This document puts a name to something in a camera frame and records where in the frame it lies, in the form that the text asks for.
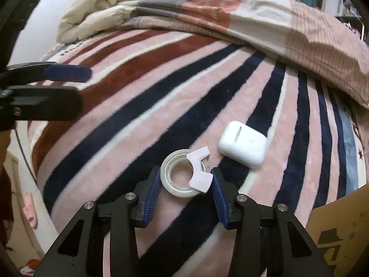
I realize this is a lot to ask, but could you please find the striped patchwork quilt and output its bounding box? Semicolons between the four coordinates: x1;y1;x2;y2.
115;0;369;107

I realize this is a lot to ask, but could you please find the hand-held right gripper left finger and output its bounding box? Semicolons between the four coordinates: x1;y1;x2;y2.
34;166;162;277

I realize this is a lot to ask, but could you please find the striped plush blanket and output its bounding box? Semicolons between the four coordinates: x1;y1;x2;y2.
27;27;369;277

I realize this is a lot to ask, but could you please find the pink slipper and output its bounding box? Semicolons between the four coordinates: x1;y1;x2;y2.
23;192;38;228

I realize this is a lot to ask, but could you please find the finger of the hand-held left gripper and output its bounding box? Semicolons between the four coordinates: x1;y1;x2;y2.
6;63;92;85
13;86;84;122

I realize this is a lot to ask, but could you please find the cream padded jacket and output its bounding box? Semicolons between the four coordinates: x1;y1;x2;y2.
56;0;139;44

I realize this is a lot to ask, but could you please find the cluttered bookshelf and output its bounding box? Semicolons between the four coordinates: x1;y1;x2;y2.
317;0;362;38

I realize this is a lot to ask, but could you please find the white earbuds case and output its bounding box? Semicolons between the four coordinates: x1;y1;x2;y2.
218;120;267;168

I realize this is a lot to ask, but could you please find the pink tape cutter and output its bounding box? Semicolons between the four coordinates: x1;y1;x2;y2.
186;146;214;193

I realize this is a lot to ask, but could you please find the clear tape roll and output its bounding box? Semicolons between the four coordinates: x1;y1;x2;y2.
160;149;212;199

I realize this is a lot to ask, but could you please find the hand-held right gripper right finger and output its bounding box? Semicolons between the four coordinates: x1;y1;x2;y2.
210;169;335;277

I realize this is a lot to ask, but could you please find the brown cardboard box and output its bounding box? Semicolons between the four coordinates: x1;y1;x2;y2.
307;183;369;277

